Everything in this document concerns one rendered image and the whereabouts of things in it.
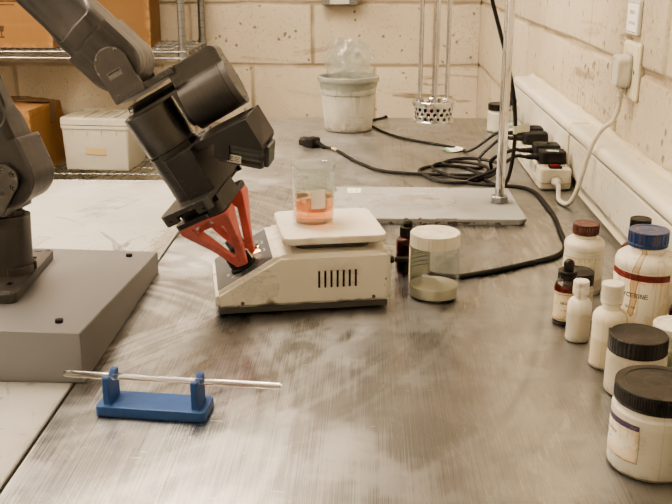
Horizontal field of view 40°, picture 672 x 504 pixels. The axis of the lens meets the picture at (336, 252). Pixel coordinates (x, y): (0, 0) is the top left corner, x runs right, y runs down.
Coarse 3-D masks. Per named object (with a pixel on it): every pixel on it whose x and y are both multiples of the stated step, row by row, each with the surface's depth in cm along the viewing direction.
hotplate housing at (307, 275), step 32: (288, 256) 103; (320, 256) 104; (352, 256) 104; (384, 256) 105; (224, 288) 103; (256, 288) 104; (288, 288) 104; (320, 288) 105; (352, 288) 105; (384, 288) 106
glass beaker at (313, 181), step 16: (304, 160) 109; (320, 160) 109; (304, 176) 105; (320, 176) 105; (304, 192) 106; (320, 192) 106; (304, 208) 106; (320, 208) 106; (304, 224) 107; (320, 224) 107
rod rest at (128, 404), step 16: (112, 368) 83; (112, 384) 82; (192, 384) 80; (112, 400) 82; (128, 400) 83; (144, 400) 83; (160, 400) 83; (176, 400) 83; (192, 400) 80; (208, 400) 83; (112, 416) 82; (128, 416) 81; (144, 416) 81; (160, 416) 81; (176, 416) 81; (192, 416) 80
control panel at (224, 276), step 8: (264, 232) 113; (256, 240) 112; (264, 240) 110; (256, 248) 109; (264, 248) 108; (256, 256) 107; (264, 256) 105; (272, 256) 104; (216, 264) 112; (224, 264) 111; (256, 264) 104; (216, 272) 110; (224, 272) 108; (240, 272) 105; (248, 272) 104; (224, 280) 106; (232, 280) 104
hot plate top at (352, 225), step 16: (352, 208) 115; (288, 224) 108; (336, 224) 108; (352, 224) 108; (368, 224) 108; (288, 240) 103; (304, 240) 103; (320, 240) 104; (336, 240) 104; (352, 240) 104; (368, 240) 104
